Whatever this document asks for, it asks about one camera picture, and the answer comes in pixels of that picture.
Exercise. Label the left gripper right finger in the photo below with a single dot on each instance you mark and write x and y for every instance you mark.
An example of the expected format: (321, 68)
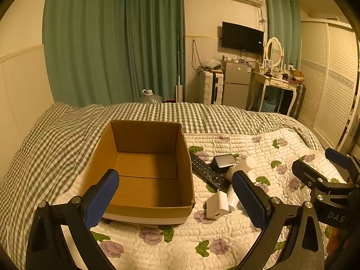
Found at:
(303, 248)

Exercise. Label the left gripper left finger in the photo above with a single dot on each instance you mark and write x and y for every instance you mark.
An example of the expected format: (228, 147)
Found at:
(47, 247)

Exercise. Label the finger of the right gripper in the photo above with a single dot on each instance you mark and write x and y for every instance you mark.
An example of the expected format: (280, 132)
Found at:
(347, 162)
(314, 180)

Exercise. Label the black remote control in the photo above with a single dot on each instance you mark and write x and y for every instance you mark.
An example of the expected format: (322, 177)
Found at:
(216, 181)

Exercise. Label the white square power adapter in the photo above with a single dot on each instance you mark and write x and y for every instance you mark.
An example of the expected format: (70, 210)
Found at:
(217, 205)

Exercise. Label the floral quilted bedspread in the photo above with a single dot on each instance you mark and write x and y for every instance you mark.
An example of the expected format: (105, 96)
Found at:
(202, 243)

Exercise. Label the dark striped chair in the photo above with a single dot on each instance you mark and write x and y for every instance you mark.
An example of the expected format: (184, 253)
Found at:
(297, 105)

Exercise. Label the green checkered bed sheet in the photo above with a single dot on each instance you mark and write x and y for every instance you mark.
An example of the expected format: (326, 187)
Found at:
(59, 146)

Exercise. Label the white translucent plug light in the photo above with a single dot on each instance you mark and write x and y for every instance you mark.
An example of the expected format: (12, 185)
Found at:
(232, 199)

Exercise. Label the blue laundry basket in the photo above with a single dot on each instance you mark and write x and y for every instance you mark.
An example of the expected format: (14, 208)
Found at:
(268, 105)

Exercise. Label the white louvered wardrobe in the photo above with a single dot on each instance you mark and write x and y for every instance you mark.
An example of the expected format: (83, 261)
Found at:
(330, 66)

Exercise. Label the white dressing table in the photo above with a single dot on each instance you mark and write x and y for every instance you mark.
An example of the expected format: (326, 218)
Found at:
(263, 86)

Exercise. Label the brown cardboard box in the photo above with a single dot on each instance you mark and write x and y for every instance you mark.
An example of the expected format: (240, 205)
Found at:
(155, 172)

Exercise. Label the silver mini fridge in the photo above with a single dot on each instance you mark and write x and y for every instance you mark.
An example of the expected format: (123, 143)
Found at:
(236, 84)

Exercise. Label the oval vanity mirror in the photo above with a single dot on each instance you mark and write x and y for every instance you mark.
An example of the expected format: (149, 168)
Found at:
(274, 51)

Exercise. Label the white suitcase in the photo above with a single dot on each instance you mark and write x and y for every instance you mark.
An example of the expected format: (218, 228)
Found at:
(211, 87)

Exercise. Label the white mop pole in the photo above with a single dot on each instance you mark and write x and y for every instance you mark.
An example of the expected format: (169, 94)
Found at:
(178, 86)

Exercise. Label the green curtain right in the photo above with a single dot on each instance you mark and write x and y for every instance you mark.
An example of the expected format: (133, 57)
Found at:
(284, 23)

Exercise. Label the green curtain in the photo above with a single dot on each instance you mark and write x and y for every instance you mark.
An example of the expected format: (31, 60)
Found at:
(107, 51)
(284, 23)

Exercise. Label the clear water jug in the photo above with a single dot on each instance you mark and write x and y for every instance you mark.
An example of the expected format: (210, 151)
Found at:
(148, 97)

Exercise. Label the green curtain left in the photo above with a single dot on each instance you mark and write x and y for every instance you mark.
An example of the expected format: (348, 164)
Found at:
(107, 51)

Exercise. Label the black wall television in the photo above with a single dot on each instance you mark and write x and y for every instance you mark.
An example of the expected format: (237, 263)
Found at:
(242, 38)

